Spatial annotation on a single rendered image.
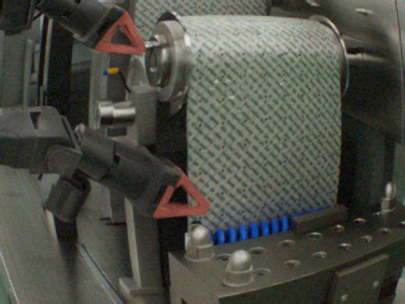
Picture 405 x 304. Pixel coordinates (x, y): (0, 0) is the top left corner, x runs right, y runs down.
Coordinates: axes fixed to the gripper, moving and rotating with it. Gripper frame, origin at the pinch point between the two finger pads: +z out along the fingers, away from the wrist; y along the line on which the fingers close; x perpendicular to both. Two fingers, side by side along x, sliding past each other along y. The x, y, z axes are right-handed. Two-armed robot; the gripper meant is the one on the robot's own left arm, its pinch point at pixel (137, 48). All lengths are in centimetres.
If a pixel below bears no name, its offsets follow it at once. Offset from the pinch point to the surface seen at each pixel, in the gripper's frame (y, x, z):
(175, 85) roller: 5.9, -1.6, 5.6
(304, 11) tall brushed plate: -18.1, 25.0, 26.7
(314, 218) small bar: 13.1, -5.2, 29.5
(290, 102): 6.9, 5.4, 19.5
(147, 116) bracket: -0.1, -6.6, 7.4
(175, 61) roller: 6.3, 0.9, 3.4
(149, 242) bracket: -0.6, -21.1, 18.2
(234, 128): 7.1, -1.8, 14.6
